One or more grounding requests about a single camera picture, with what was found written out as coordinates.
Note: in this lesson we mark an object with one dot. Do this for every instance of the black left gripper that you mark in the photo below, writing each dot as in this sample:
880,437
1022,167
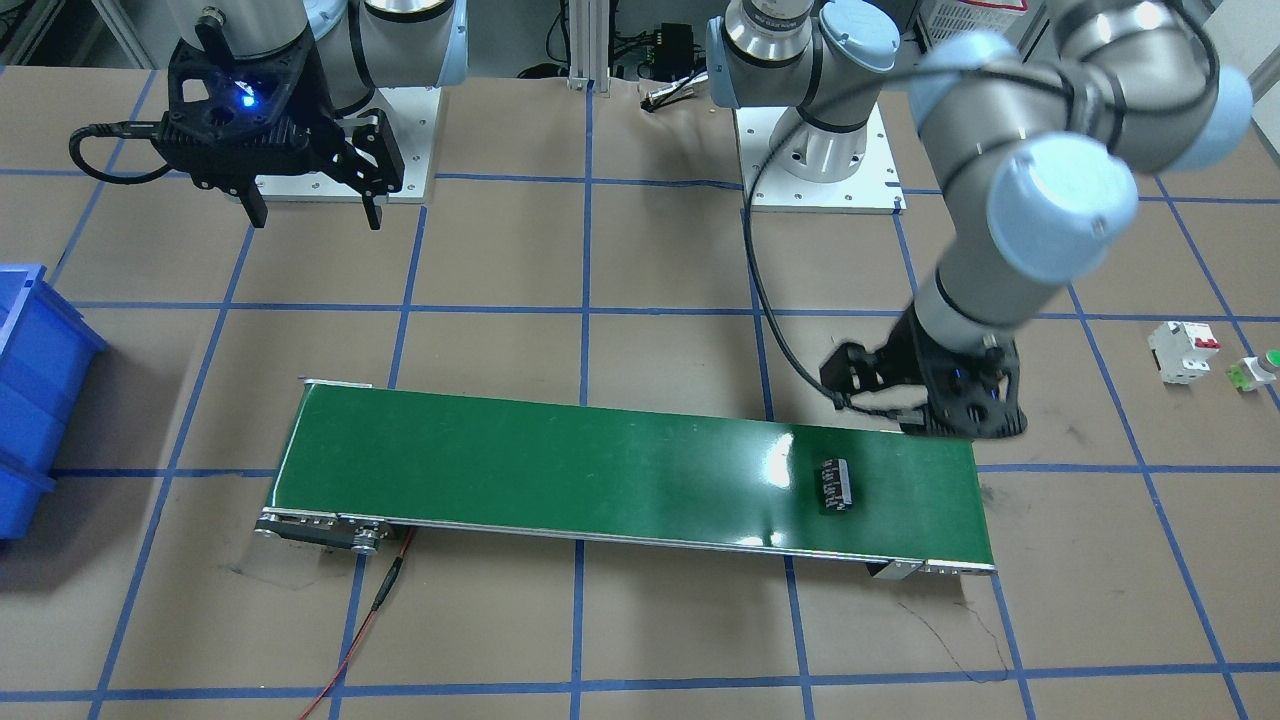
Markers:
908,352

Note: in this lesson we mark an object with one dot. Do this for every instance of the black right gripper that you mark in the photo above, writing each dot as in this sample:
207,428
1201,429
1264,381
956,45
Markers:
322,118

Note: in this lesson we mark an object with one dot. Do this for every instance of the brown cylindrical capacitor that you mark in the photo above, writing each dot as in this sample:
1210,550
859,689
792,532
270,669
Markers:
835,485

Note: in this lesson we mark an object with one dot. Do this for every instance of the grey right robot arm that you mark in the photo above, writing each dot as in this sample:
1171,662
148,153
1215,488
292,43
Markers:
365,47

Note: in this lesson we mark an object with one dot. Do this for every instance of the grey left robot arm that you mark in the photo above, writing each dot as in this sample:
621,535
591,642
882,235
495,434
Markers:
1036,162

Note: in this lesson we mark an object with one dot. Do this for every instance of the white circuit breaker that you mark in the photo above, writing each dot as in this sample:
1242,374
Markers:
1182,351

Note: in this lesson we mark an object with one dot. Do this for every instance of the green conveyor belt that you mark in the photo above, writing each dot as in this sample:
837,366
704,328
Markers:
359,459

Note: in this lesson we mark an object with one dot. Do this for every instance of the green push button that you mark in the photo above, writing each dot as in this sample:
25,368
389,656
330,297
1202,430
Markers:
1254,372

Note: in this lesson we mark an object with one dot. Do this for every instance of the blue plastic bin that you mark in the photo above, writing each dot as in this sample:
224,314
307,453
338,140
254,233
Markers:
46,348

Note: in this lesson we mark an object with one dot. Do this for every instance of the white basket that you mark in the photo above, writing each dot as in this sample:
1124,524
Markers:
940,20

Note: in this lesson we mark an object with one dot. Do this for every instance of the aluminium frame post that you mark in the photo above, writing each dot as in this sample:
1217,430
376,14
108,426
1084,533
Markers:
590,36

